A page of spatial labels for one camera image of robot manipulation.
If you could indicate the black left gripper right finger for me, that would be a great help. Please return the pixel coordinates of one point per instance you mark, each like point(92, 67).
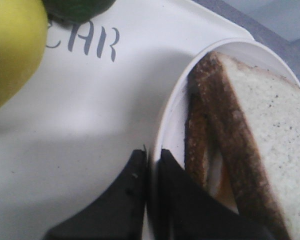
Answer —
point(187, 212)

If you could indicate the yellow lemon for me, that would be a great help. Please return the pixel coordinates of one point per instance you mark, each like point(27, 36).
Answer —
point(23, 36)

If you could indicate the green lime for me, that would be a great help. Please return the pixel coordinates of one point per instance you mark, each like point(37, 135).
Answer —
point(77, 11)

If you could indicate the white bear tray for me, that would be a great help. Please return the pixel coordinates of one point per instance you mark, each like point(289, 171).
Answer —
point(95, 98)

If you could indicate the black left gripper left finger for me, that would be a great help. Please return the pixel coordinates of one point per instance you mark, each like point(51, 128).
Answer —
point(117, 214)

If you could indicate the bottom bread slice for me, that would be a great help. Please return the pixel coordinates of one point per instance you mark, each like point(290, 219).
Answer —
point(196, 142)

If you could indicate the fried egg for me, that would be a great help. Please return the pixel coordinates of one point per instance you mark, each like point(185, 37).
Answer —
point(219, 186)

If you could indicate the white round plate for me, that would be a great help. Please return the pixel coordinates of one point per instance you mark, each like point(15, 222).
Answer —
point(170, 129)

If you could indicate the white bread slice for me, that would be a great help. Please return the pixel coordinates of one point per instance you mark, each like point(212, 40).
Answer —
point(255, 115)

